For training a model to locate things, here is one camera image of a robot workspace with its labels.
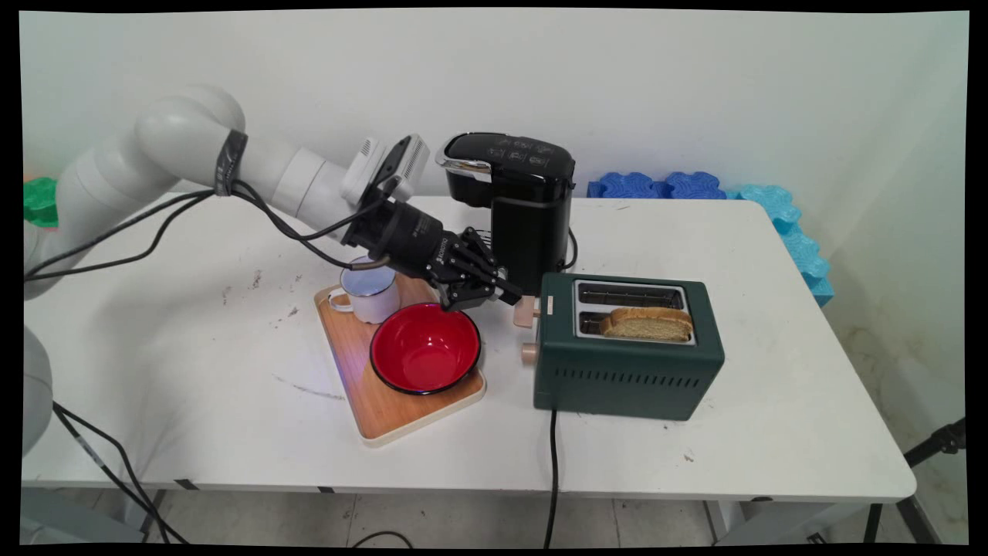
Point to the black coffee machine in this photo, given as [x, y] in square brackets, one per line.
[532, 224]

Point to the pink toaster knob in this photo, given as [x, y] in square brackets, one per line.
[529, 354]

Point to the grey table leg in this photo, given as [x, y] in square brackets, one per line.
[153, 513]

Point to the dark blue foam mat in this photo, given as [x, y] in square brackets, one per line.
[625, 185]
[695, 185]

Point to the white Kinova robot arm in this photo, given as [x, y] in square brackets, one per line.
[116, 174]

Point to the light blue foam mat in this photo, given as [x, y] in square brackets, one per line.
[799, 239]

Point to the red bowl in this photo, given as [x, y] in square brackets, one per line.
[424, 347]

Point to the wooden serving tray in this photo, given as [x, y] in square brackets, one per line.
[363, 386]

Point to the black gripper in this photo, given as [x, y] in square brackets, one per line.
[409, 239]

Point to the white enamel mug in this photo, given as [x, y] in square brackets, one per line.
[370, 297]

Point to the black tripod leg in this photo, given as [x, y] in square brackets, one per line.
[930, 444]

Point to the toasted bread slice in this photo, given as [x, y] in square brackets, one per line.
[648, 324]

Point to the pink toaster lever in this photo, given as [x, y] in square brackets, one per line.
[526, 313]

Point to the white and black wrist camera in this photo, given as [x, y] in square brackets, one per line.
[386, 166]

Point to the green foam mat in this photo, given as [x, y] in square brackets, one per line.
[40, 202]

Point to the dark green toaster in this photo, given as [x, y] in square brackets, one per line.
[625, 378]

